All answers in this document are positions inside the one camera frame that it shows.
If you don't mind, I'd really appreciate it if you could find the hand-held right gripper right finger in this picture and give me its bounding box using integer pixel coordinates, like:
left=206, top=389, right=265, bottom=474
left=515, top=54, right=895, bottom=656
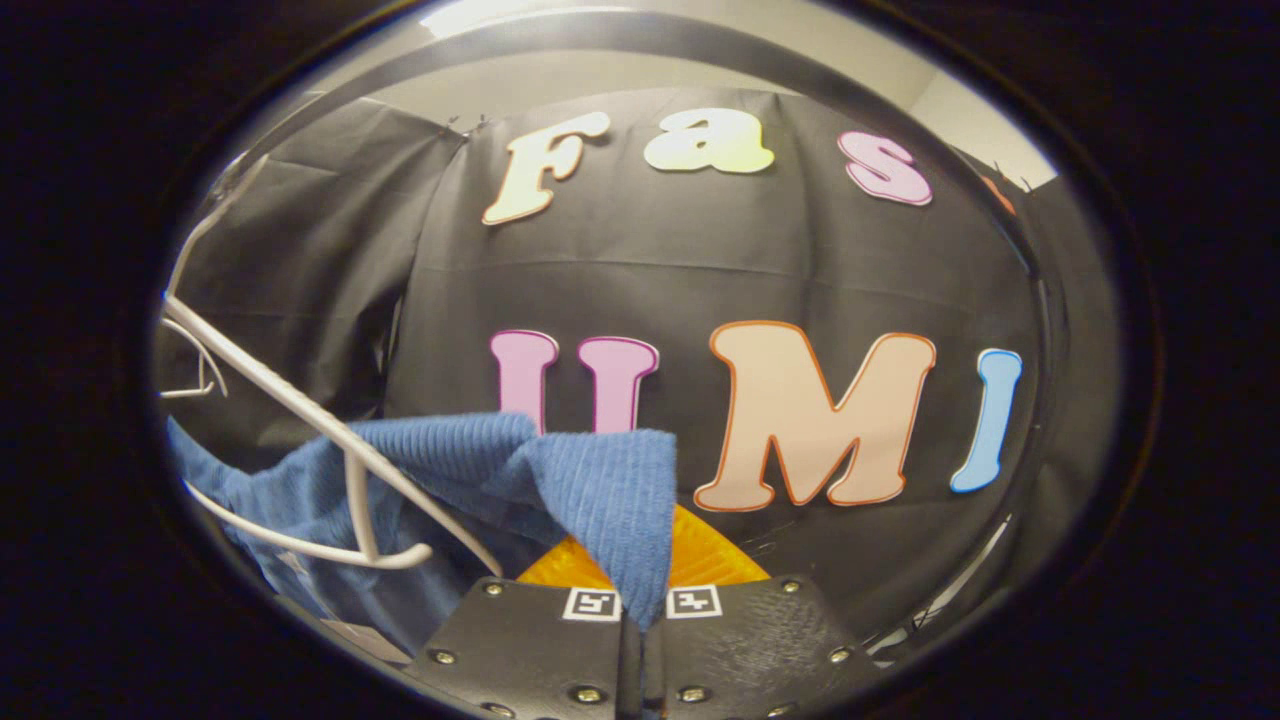
left=645, top=503, right=883, bottom=720

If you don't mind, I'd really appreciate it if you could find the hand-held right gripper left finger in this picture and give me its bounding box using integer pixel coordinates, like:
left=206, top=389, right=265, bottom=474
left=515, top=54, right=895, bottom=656
left=400, top=533, right=643, bottom=720

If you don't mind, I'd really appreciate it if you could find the blue corduroy shirt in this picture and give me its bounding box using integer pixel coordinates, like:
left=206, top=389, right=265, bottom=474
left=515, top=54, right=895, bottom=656
left=165, top=412, right=679, bottom=651

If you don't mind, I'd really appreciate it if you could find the white plastic hanger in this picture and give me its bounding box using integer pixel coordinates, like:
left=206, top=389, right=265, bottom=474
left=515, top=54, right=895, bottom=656
left=158, top=318, right=231, bottom=401
left=160, top=150, right=504, bottom=579

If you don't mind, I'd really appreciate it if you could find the black clothes rack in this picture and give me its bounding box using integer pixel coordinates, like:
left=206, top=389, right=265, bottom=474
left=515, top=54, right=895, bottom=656
left=230, top=10, right=1071, bottom=451

